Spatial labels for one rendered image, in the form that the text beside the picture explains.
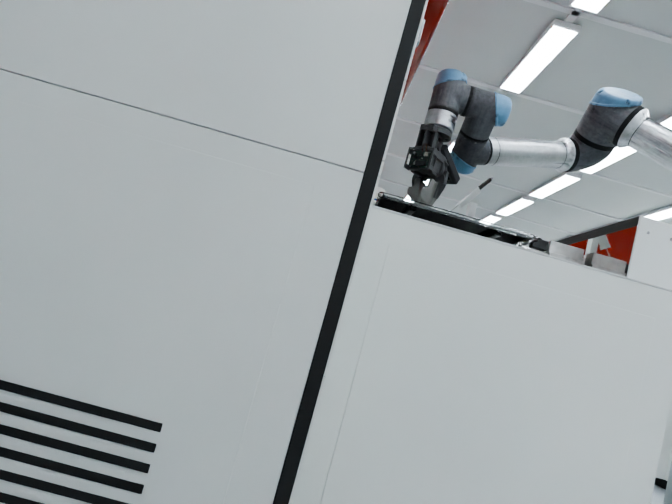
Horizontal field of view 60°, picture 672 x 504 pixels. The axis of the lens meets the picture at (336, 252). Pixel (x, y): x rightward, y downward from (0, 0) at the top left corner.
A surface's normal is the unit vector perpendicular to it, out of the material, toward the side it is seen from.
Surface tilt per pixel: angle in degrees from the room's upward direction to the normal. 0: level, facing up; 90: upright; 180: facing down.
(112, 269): 90
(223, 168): 90
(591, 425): 90
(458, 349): 90
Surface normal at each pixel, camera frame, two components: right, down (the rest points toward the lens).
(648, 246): 0.06, -0.11
